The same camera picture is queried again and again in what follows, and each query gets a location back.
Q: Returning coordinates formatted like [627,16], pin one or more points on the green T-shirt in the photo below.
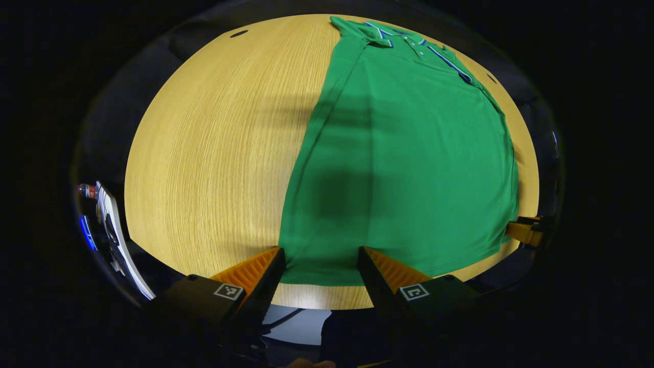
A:
[409,153]

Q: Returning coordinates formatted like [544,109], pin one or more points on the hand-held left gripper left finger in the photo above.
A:
[265,291]

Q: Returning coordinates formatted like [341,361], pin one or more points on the plastic drink bottle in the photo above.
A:
[88,191]

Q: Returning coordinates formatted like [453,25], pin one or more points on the white side desk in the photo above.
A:
[130,266]

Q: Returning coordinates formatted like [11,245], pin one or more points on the computer monitor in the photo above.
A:
[88,234]

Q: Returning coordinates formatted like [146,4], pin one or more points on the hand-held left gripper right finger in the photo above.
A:
[375,286]

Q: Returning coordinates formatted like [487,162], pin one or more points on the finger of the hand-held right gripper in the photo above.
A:
[520,234]
[530,220]

